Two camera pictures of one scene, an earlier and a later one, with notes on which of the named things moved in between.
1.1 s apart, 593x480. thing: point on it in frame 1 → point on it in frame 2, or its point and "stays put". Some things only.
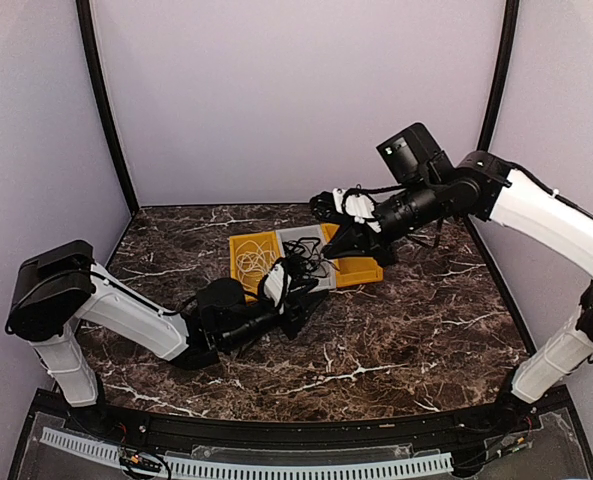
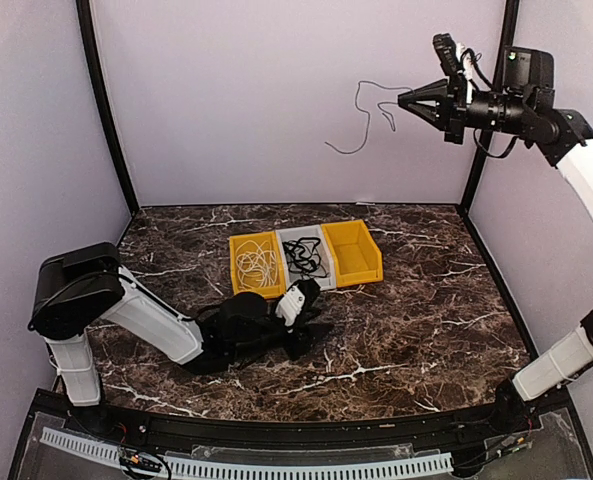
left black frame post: (85, 26) stays put
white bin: (303, 250) stays put
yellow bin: (251, 256) stays put
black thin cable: (331, 262) → (310, 276)
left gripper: (299, 309) → (306, 337)
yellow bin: (353, 271) stays put
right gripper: (357, 240) → (436, 89)
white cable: (250, 258) stays put
